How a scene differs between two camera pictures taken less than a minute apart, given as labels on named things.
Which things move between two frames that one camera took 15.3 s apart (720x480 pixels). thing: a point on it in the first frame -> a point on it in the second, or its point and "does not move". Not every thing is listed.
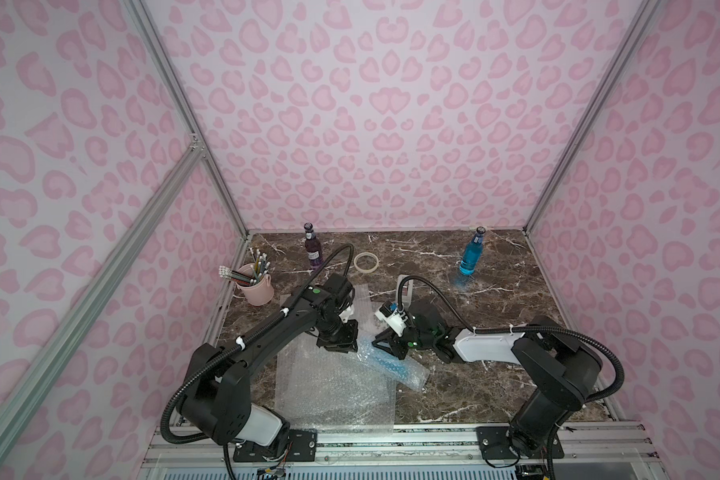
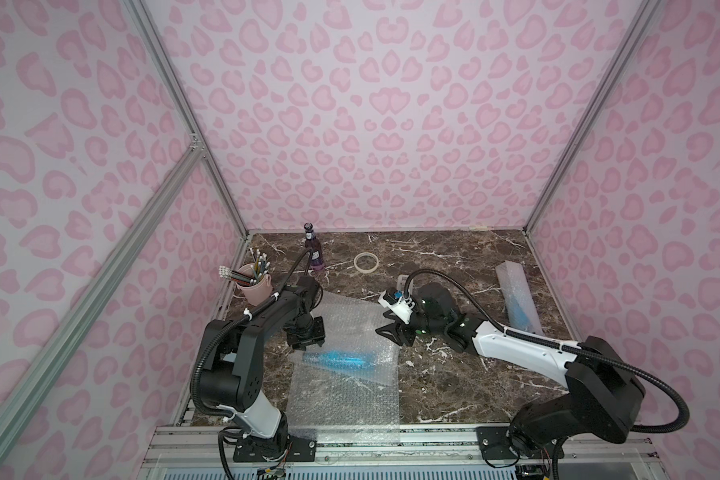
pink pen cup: (256, 294) does not move
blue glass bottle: (473, 253) -> (338, 361)
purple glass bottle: (312, 247) does not move
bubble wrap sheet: (337, 393) does not move
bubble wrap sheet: (408, 371) -> (521, 305)
